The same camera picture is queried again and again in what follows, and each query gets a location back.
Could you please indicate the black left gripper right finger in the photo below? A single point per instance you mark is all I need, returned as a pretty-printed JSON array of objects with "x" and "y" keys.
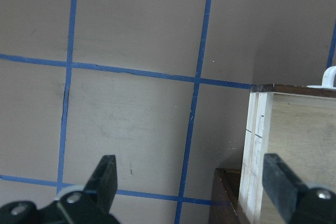
[{"x": 293, "y": 199}]

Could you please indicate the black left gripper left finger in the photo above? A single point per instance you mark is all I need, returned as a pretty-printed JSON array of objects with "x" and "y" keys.
[{"x": 88, "y": 205}]

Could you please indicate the white drawer handle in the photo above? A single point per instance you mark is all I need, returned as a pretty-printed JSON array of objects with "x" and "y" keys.
[{"x": 328, "y": 80}]

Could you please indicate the dark brown wooden cabinet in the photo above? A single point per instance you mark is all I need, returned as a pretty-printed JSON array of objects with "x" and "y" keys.
[{"x": 225, "y": 207}]

